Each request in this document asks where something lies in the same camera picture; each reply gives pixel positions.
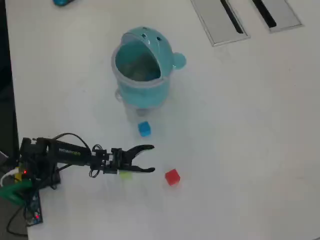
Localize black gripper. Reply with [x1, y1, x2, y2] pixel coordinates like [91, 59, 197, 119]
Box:
[91, 144, 156, 175]

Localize blue lego block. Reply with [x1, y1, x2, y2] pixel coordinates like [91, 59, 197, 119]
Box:
[137, 121, 152, 137]

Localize red lego block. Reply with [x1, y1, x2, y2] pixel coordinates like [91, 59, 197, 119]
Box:
[164, 168, 181, 187]

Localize teal whale-shaped bin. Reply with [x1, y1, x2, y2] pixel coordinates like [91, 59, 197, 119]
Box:
[111, 26, 187, 111]

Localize blue circuit board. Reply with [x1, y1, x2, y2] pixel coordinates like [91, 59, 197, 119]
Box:
[23, 189, 43, 227]

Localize green table clamp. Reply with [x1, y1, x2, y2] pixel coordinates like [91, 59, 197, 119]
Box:
[0, 179, 33, 206]

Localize dark furniture panel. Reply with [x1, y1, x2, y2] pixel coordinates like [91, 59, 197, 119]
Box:
[0, 0, 20, 166]

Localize blue toy object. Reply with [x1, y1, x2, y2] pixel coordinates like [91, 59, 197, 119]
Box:
[52, 0, 76, 7]

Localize thin black servo wires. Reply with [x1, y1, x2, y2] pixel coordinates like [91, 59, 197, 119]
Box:
[53, 132, 105, 180]

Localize white cable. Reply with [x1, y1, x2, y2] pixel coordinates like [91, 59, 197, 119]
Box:
[0, 168, 21, 187]

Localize black power cable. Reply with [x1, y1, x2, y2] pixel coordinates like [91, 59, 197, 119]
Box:
[6, 207, 28, 237]

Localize silver desk cable hatch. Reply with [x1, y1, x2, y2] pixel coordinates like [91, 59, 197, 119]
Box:
[249, 0, 304, 34]
[190, 0, 251, 47]

